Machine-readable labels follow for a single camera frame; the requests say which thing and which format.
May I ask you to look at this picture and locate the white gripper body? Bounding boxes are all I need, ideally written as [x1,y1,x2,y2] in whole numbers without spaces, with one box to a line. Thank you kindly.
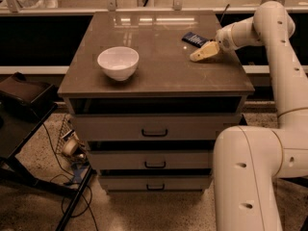
[216,29,233,52]

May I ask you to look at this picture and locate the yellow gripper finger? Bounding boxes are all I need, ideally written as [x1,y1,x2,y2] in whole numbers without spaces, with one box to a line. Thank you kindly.
[190,41,219,62]

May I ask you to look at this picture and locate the blue rxbar blueberry wrapper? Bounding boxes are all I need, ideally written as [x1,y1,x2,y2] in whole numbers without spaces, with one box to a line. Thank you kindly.
[182,32,209,48]

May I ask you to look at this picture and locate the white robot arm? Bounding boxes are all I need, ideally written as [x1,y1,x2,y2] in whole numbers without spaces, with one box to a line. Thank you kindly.
[190,1,308,231]

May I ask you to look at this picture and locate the white ceramic bowl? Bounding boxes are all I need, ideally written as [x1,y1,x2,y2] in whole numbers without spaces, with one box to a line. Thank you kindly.
[97,46,140,81]

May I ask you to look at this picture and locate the thin black antenna rod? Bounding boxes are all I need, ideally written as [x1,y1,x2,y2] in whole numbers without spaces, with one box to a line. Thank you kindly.
[219,4,230,24]

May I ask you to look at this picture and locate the grey three-drawer cabinet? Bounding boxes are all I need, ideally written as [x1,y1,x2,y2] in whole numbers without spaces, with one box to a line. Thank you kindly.
[59,12,254,178]

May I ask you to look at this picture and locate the middle grey drawer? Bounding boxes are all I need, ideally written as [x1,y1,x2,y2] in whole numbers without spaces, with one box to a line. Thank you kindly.
[87,151,213,170]

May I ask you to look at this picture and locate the grey drawer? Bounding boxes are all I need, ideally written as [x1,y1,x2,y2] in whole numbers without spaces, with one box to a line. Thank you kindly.
[98,176,212,192]
[87,151,213,170]
[71,114,242,141]

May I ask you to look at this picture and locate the top grey drawer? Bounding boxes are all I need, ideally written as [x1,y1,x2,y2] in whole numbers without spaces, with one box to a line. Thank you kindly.
[71,114,242,141]

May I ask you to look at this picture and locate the tape roll on floor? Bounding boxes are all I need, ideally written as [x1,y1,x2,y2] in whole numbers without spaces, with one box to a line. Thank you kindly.
[62,137,79,156]

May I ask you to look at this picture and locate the bottom grey drawer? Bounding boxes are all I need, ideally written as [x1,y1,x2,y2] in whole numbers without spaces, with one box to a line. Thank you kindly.
[98,176,212,192]

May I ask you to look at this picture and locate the dark bag on table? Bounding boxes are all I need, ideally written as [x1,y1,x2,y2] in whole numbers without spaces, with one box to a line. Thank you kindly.
[0,72,55,113]

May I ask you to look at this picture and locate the black side table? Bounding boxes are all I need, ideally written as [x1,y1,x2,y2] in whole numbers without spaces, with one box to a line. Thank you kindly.
[0,103,93,231]

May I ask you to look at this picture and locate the black floor cable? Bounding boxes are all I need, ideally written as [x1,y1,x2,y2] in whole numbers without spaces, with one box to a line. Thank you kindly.
[41,122,100,231]

